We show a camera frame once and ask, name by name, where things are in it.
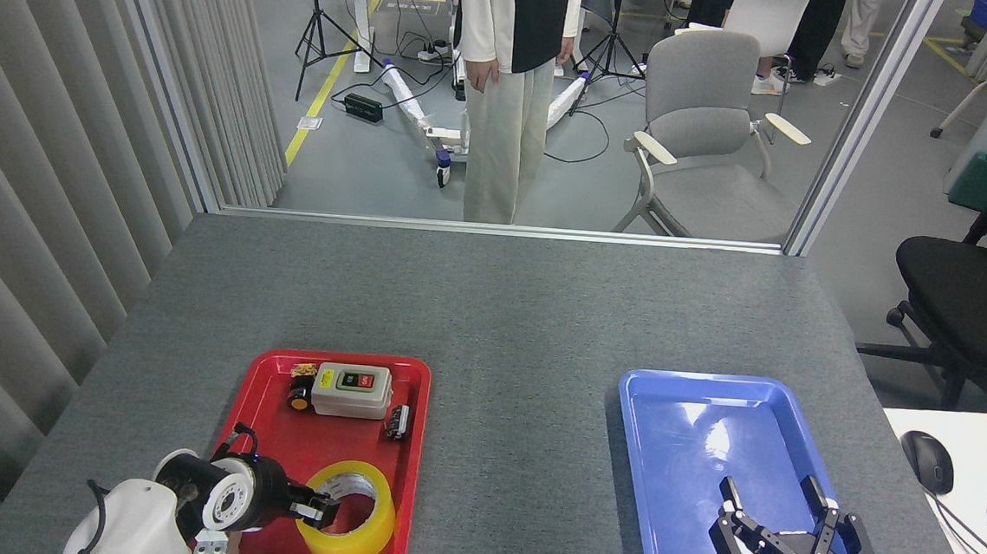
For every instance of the black tripod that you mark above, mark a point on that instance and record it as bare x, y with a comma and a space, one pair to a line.
316, 34
611, 51

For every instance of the blue plastic tray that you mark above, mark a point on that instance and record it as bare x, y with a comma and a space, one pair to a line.
680, 464

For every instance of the black computer mouse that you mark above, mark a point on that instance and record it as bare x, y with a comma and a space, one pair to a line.
928, 462

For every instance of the silver post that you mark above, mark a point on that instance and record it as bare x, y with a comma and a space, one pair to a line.
168, 80
865, 120

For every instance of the white circuit breaker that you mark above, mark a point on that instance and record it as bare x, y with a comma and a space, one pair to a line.
212, 546

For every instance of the silver horizontal rail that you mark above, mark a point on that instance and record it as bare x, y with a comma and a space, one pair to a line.
497, 229

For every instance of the person's left hand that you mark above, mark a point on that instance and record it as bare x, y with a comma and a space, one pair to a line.
564, 50

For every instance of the person's right hand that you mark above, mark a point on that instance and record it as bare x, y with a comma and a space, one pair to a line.
481, 74

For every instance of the grey vertical blinds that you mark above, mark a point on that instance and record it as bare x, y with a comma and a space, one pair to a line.
33, 149

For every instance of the white plastic chair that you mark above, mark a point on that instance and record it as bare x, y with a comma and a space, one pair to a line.
768, 14

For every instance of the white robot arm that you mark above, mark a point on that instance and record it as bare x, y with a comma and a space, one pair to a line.
137, 526

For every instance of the black office chair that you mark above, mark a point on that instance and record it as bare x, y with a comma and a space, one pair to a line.
969, 302

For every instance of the yellow tape roll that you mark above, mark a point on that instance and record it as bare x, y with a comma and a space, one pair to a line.
376, 534

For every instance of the red plastic tray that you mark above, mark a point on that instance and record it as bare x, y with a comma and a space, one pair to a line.
334, 440

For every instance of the white stand on wheels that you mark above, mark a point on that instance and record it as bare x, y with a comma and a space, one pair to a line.
410, 102

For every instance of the black push button orange cap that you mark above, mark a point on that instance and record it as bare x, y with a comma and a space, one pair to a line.
300, 394

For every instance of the small black electrical component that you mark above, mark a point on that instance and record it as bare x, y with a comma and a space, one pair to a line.
398, 422

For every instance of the background person in beige trousers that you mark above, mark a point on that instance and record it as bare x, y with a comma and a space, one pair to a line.
860, 25

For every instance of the grey armchair with white armrests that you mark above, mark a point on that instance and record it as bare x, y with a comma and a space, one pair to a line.
712, 136

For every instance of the white two-button switch box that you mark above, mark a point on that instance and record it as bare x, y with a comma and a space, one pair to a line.
351, 397

